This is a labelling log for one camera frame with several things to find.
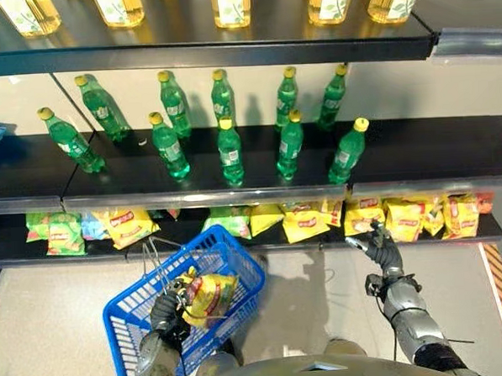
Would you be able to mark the black shelf board with snacks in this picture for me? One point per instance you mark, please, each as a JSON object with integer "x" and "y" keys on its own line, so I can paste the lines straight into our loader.
{"x": 186, "y": 233}

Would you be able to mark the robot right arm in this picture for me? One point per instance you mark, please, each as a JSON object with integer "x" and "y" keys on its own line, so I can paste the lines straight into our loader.
{"x": 413, "y": 314}

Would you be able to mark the green soda bottle yellow cap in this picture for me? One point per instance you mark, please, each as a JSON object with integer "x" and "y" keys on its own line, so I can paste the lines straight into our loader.
{"x": 222, "y": 99}
{"x": 347, "y": 153}
{"x": 331, "y": 101}
{"x": 103, "y": 109}
{"x": 174, "y": 105}
{"x": 231, "y": 155}
{"x": 74, "y": 146}
{"x": 290, "y": 148}
{"x": 286, "y": 97}
{"x": 170, "y": 152}

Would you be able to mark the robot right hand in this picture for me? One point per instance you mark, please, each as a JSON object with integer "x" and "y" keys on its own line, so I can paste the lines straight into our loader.
{"x": 385, "y": 252}

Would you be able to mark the silver robot torso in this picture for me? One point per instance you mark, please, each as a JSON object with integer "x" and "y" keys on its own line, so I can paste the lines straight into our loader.
{"x": 311, "y": 372}

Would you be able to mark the clear plastic price rail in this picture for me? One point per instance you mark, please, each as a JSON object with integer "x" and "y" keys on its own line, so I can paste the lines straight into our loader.
{"x": 471, "y": 43}

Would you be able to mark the yellow snack bag red logo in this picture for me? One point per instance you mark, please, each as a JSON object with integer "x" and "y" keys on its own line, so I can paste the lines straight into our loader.
{"x": 212, "y": 295}

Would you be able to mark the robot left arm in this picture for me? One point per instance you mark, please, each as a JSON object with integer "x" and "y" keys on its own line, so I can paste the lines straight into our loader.
{"x": 157, "y": 365}

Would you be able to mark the blue plastic shopping basket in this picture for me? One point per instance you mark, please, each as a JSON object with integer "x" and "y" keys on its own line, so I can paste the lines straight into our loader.
{"x": 131, "y": 312}

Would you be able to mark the black shelf board with tea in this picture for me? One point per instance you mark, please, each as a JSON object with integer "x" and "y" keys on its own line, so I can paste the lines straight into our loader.
{"x": 185, "y": 54}

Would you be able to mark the green chips bag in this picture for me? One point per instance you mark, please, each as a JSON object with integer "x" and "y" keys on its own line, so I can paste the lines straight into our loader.
{"x": 36, "y": 226}
{"x": 232, "y": 222}
{"x": 66, "y": 235}

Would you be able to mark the light blue chips bag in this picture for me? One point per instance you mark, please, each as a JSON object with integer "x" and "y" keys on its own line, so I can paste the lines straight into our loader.
{"x": 92, "y": 228}

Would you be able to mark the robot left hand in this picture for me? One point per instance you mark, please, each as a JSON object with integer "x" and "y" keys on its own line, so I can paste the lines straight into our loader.
{"x": 167, "y": 312}

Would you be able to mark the black shelf board with soda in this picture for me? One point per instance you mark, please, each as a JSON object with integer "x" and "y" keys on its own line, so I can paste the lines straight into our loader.
{"x": 422, "y": 154}

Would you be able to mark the yellow chips bag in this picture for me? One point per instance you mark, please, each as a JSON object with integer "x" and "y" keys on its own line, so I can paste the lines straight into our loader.
{"x": 333, "y": 213}
{"x": 305, "y": 225}
{"x": 406, "y": 222}
{"x": 266, "y": 218}
{"x": 362, "y": 216}
{"x": 461, "y": 217}
{"x": 433, "y": 218}
{"x": 129, "y": 228}

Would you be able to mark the orange chips bag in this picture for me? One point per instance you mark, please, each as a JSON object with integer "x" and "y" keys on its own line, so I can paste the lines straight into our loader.
{"x": 485, "y": 203}

